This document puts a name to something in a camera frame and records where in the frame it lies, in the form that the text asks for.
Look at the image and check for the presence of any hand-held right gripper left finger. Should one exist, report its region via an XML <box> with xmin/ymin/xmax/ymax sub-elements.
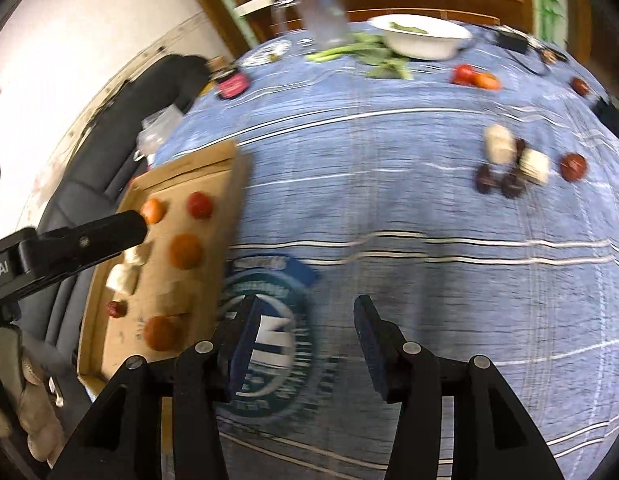
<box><xmin>48</xmin><ymin>294</ymin><xmax>262</xmax><ymax>480</ymax></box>

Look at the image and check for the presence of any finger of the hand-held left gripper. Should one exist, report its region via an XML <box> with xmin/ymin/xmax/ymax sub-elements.
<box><xmin>19</xmin><ymin>210</ymin><xmax>150</xmax><ymax>287</ymax></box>

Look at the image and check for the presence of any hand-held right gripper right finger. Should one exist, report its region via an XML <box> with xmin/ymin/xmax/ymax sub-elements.
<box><xmin>353</xmin><ymin>294</ymin><xmax>565</xmax><ymax>480</ymax></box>

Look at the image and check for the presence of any pale sugarcane piece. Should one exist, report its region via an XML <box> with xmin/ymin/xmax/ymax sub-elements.
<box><xmin>124</xmin><ymin>242</ymin><xmax>154</xmax><ymax>266</ymax></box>
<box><xmin>105</xmin><ymin>264</ymin><xmax>140</xmax><ymax>295</ymax></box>
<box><xmin>484</xmin><ymin>125</ymin><xmax>517</xmax><ymax>165</ymax></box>
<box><xmin>519</xmin><ymin>149</ymin><xmax>550</xmax><ymax>185</ymax></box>

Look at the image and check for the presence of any cardboard box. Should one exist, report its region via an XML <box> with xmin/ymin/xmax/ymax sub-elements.
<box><xmin>76</xmin><ymin>139</ymin><xmax>253</xmax><ymax>403</ymax></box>

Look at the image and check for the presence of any person's left hand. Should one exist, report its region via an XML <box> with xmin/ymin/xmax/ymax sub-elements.
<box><xmin>0</xmin><ymin>327</ymin><xmax>66</xmax><ymax>466</ymax></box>

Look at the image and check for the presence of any black chair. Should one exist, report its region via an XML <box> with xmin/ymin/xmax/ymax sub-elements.
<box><xmin>36</xmin><ymin>54</ymin><xmax>212</xmax><ymax>391</ymax></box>

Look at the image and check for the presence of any blue plaid tablecloth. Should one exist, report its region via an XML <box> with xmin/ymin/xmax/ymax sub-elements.
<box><xmin>149</xmin><ymin>20</ymin><xmax>619</xmax><ymax>480</ymax></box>

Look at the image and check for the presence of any crumpled clear plastic bag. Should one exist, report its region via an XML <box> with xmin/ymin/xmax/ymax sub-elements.
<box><xmin>136</xmin><ymin>105</ymin><xmax>185</xmax><ymax>156</ymax></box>

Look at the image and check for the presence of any dark purple plum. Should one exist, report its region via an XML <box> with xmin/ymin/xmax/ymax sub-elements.
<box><xmin>500</xmin><ymin>172</ymin><xmax>529</xmax><ymax>198</ymax></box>

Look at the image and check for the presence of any jar with pink label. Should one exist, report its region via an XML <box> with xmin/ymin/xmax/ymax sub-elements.
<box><xmin>208</xmin><ymin>55</ymin><xmax>250</xmax><ymax>101</ymax></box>

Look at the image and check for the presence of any green leafy vegetable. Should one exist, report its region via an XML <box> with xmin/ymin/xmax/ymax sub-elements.
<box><xmin>306</xmin><ymin>32</ymin><xmax>415</xmax><ymax>81</ymax></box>

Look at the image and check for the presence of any white bowl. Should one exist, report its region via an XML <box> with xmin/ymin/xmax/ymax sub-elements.
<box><xmin>368</xmin><ymin>14</ymin><xmax>474</xmax><ymax>61</ymax></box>

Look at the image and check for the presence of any clear glass mug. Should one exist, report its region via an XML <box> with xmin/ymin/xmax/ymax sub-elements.
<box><xmin>272</xmin><ymin>0</ymin><xmax>350</xmax><ymax>46</ymax></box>

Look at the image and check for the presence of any black device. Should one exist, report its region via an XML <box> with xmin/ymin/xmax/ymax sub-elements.
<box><xmin>592</xmin><ymin>95</ymin><xmax>619</xmax><ymax>133</ymax></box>

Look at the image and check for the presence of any black power adapter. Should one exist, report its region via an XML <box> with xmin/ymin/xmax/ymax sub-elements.
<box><xmin>497</xmin><ymin>29</ymin><xmax>530</xmax><ymax>53</ymax></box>

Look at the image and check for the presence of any wooden cabinet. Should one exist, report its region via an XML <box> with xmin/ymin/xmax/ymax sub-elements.
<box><xmin>172</xmin><ymin>0</ymin><xmax>537</xmax><ymax>46</ymax></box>

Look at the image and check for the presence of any bamboo wall decal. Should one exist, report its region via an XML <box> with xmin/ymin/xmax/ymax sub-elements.
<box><xmin>534</xmin><ymin>0</ymin><xmax>570</xmax><ymax>41</ymax></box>

